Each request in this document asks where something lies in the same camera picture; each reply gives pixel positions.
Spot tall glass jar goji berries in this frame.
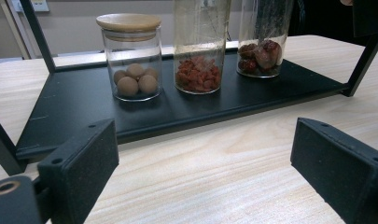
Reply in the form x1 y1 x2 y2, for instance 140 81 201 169
172 0 231 95

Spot white wall outlet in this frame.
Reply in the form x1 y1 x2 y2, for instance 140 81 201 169
15 0 50 13

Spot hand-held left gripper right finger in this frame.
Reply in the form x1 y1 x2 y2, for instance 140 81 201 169
289 117 378 224

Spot short glass jar round nuts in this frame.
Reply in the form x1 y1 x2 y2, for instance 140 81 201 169
95 12 163 103

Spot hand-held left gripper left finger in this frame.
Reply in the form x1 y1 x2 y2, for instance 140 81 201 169
36 118 120 224

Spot glass jar red dates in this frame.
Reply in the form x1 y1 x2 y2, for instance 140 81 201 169
236 0 295 78

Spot black metal shelf rack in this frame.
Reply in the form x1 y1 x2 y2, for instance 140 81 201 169
0 0 378 176

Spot dark curtain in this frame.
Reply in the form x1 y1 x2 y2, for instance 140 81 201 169
287 0 378 51

